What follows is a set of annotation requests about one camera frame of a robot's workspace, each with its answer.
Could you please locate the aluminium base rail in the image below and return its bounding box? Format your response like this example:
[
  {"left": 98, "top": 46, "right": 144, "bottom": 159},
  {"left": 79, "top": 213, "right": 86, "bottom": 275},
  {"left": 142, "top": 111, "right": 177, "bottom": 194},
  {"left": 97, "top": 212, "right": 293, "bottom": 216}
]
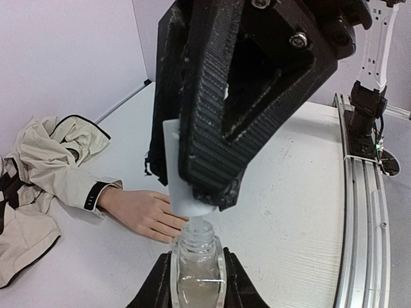
[{"left": 334, "top": 94, "right": 410, "bottom": 307}]

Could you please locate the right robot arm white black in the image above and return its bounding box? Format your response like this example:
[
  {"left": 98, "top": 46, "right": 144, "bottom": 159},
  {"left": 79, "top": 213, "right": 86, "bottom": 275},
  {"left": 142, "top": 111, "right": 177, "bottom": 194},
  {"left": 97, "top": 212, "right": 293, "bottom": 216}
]
[{"left": 179, "top": 1, "right": 400, "bottom": 210}]

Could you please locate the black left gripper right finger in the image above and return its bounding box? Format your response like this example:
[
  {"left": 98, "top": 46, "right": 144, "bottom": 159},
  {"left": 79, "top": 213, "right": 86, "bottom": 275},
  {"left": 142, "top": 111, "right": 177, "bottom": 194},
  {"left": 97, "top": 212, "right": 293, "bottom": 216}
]
[{"left": 223, "top": 248, "right": 268, "bottom": 308}]

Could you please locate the beige jacket with black lining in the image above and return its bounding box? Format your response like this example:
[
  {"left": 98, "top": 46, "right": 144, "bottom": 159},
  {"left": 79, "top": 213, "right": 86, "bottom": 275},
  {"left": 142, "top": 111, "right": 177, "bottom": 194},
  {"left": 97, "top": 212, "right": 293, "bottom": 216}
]
[{"left": 1, "top": 115, "right": 123, "bottom": 288}]

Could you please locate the clear nail polish bottle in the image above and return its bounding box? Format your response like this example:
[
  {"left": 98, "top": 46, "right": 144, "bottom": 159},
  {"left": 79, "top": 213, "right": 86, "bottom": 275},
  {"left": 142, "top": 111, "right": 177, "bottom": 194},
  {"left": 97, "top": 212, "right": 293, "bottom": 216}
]
[{"left": 170, "top": 217, "right": 227, "bottom": 308}]

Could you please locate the mannequin hand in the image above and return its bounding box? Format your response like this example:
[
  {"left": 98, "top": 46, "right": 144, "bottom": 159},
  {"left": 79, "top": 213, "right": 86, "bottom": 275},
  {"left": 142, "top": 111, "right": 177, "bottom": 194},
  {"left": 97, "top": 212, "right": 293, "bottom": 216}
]
[{"left": 98, "top": 187, "right": 189, "bottom": 243}]

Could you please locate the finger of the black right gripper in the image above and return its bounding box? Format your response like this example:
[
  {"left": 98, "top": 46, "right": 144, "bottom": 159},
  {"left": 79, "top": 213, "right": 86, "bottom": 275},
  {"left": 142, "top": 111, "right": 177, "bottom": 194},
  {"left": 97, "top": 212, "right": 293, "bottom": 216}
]
[
  {"left": 180, "top": 1, "right": 250, "bottom": 210},
  {"left": 222, "top": 31, "right": 338, "bottom": 146}
]

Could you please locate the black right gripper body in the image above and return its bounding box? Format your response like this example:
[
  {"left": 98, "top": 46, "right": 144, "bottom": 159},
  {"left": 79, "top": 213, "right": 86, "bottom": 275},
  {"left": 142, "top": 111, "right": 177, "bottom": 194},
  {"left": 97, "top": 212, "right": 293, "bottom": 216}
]
[{"left": 240, "top": 1, "right": 372, "bottom": 69}]

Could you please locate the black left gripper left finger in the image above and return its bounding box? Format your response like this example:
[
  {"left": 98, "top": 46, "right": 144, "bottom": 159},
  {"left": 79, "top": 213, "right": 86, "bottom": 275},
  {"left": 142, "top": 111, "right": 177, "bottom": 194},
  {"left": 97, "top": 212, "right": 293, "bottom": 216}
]
[{"left": 127, "top": 252, "right": 172, "bottom": 308}]

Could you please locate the white nail polish cap brush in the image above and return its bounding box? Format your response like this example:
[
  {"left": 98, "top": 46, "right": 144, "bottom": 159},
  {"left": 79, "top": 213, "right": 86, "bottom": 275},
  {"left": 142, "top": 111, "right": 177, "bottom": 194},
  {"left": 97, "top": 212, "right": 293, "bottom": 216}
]
[{"left": 162, "top": 119, "right": 217, "bottom": 229}]

